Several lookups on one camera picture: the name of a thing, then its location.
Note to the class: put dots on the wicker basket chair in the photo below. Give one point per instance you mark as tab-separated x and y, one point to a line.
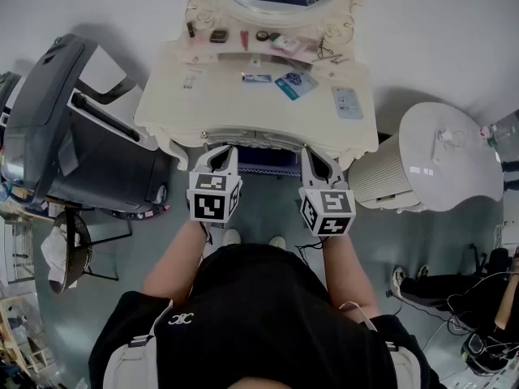
75	253

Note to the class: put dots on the blue white tube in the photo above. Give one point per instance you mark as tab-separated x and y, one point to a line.
256	78

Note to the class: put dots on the round white side table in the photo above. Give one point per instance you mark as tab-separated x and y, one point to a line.
454	176

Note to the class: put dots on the small dark oval case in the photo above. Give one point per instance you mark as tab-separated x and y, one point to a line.
274	35

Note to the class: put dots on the person's white right shoe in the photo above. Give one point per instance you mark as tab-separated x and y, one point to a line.
277	241

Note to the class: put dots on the pink white cosmetic packet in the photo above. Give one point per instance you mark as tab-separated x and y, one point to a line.
284	44

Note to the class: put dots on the large dark grey wheeled machine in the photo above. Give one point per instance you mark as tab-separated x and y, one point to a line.
52	136

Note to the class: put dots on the red pointed cosmetic tube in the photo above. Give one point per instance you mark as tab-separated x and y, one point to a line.
244	39

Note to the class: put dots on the person's white shoe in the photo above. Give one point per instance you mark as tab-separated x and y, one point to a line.
277	241
231	236

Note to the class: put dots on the white cloth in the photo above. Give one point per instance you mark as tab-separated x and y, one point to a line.
53	253

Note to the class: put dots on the black metal frame stand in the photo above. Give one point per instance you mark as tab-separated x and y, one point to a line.
117	233

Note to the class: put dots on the cream ornate dressing table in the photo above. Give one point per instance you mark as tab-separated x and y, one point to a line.
170	103

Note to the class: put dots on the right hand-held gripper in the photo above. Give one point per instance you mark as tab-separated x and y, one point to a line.
330	213

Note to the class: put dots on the person's black t-shirt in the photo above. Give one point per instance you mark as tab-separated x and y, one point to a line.
267	318

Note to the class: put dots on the person's white left shoe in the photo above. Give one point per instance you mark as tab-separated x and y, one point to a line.
231	236

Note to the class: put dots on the light wooden shelf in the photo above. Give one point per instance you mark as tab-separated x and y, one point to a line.
24	338

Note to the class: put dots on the round black compact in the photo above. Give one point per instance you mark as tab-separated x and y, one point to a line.
262	36

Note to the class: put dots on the clear plastic bottle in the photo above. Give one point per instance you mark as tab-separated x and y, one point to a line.
491	134

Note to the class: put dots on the blue patterned packet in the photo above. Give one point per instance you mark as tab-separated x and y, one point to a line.
295	84

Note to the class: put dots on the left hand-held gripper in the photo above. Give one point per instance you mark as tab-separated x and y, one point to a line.
208	201

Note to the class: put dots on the dark lipstick tube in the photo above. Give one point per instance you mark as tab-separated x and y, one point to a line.
190	29

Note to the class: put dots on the person's right forearm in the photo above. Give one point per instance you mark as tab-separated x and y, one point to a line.
348	274

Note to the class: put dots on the black office chair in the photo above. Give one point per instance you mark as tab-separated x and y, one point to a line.
494	259

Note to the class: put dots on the person's left forearm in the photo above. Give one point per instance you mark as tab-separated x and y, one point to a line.
178	257

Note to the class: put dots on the black square compact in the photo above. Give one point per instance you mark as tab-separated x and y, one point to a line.
218	35

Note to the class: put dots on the white ribbed cabinet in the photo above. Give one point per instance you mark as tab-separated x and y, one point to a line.
377	172

